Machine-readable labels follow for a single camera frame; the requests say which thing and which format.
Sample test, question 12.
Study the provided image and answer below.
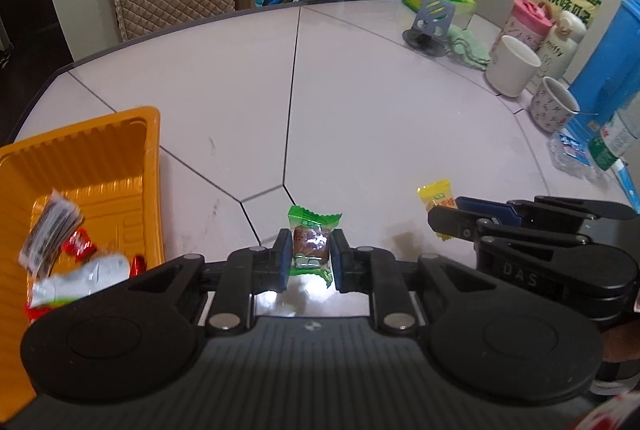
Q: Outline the clear blue plastic packet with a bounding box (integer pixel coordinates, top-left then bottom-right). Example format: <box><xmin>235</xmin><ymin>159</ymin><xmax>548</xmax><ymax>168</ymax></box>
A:
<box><xmin>548</xmin><ymin>132</ymin><xmax>604</xmax><ymax>183</ymax></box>

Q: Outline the white miffy bottle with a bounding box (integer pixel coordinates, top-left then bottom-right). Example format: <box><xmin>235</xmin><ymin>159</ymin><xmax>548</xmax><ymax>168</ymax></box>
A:
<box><xmin>526</xmin><ymin>10</ymin><xmax>587</xmax><ymax>95</ymax></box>

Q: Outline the green label water bottle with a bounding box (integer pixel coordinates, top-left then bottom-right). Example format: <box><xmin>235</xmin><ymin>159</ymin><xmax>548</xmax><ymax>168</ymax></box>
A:
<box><xmin>588</xmin><ymin>93</ymin><xmax>639</xmax><ymax>171</ymax></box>

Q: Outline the pink lidded tumbler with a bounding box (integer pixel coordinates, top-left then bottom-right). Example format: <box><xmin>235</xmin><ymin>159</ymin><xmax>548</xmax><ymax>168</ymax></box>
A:
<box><xmin>489</xmin><ymin>0</ymin><xmax>553</xmax><ymax>55</ymax></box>

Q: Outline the small red candy wrapper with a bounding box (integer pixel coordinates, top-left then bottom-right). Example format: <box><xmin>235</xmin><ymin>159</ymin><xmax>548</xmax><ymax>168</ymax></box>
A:
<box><xmin>61</xmin><ymin>227</ymin><xmax>98</xmax><ymax>262</ymax></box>

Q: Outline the patterned white cup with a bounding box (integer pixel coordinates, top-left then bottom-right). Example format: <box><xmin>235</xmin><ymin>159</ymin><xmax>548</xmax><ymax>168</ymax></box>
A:
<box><xmin>528</xmin><ymin>76</ymin><xmax>580</xmax><ymax>133</ymax></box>

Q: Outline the orange plastic tray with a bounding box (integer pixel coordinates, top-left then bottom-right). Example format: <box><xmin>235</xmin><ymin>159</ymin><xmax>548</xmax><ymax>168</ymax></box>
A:
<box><xmin>1</xmin><ymin>107</ymin><xmax>165</xmax><ymax>419</ymax></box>

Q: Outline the green snack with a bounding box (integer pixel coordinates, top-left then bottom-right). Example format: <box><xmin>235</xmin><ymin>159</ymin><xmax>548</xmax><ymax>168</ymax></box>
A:
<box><xmin>288</xmin><ymin>205</ymin><xmax>342</xmax><ymax>288</ymax></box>

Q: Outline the black white snack packet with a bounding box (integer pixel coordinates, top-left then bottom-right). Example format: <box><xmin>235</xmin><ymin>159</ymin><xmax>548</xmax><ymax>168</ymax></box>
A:
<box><xmin>18</xmin><ymin>190</ymin><xmax>84</xmax><ymax>279</ymax></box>

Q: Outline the white red snack packet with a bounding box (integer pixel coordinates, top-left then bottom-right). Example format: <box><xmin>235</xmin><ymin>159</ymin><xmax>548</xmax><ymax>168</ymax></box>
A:
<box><xmin>25</xmin><ymin>253</ymin><xmax>148</xmax><ymax>323</ymax></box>

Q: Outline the blue plastic container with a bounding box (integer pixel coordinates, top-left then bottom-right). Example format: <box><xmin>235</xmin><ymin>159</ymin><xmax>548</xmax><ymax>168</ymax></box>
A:
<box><xmin>566</xmin><ymin>0</ymin><xmax>640</xmax><ymax>144</ymax></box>

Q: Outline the yellow wrapped candy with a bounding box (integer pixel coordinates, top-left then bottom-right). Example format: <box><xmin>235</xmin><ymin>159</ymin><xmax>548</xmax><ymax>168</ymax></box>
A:
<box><xmin>416</xmin><ymin>179</ymin><xmax>457</xmax><ymax>212</ymax></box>

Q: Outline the grey phone stand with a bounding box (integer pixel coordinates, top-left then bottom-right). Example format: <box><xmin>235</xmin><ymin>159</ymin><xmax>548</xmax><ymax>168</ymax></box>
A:
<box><xmin>402</xmin><ymin>0</ymin><xmax>454</xmax><ymax>58</ymax></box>

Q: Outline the light green cloth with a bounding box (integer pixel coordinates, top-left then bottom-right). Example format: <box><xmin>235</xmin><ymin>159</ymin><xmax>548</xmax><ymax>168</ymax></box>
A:
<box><xmin>447</xmin><ymin>24</ymin><xmax>490</xmax><ymax>70</ymax></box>

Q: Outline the white ceramic mug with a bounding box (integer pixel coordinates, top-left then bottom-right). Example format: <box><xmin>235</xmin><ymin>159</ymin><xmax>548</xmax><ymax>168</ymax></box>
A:
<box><xmin>485</xmin><ymin>35</ymin><xmax>541</xmax><ymax>98</ymax></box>

